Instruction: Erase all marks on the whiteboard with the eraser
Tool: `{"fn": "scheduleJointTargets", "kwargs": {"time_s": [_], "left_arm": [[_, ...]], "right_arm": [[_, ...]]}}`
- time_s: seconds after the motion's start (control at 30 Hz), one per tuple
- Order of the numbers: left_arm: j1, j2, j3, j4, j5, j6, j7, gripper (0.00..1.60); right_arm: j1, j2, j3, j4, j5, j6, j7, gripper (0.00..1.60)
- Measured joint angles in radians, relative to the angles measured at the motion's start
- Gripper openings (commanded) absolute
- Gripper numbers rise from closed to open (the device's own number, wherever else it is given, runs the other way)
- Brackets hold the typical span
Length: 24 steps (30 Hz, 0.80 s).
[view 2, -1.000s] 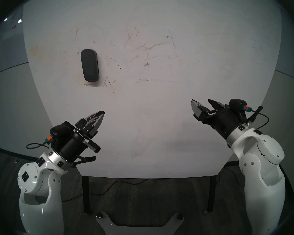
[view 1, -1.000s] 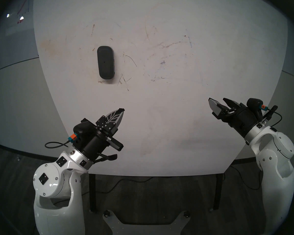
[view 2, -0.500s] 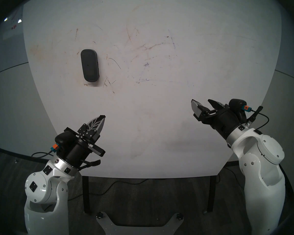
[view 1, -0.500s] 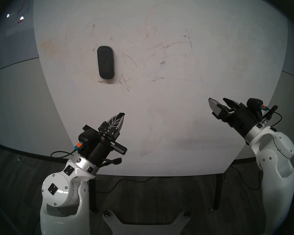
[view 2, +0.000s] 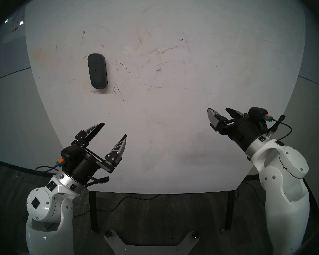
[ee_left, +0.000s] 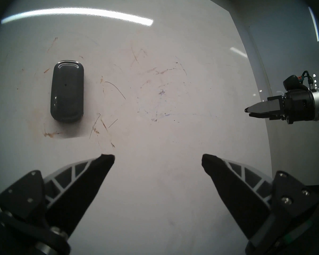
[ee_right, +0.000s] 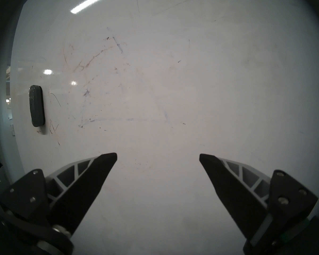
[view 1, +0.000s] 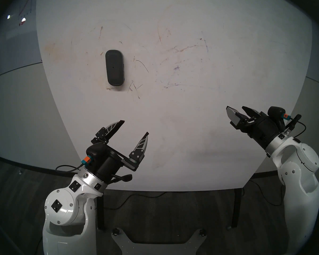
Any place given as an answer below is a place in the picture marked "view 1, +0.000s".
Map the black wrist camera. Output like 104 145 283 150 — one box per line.
267 106 291 125
81 143 108 166

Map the glass wall board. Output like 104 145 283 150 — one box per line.
0 0 42 81

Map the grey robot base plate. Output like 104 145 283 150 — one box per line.
111 228 208 255

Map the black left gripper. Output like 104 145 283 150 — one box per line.
94 120 149 181

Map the black floor cable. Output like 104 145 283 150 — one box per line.
104 191 167 211
251 179 285 207

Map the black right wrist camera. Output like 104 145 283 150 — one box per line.
267 106 291 125

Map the thin black camera cable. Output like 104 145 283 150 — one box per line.
287 114 307 137
55 164 85 176

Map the thick black gripper cable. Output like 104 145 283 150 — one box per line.
110 173 133 184

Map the large white whiteboard panel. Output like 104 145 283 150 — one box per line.
36 0 313 192

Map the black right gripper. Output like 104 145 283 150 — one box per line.
226 106 286 150

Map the dark grey whiteboard eraser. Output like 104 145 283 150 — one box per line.
105 50 125 86

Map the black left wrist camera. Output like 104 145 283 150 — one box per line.
81 143 108 166

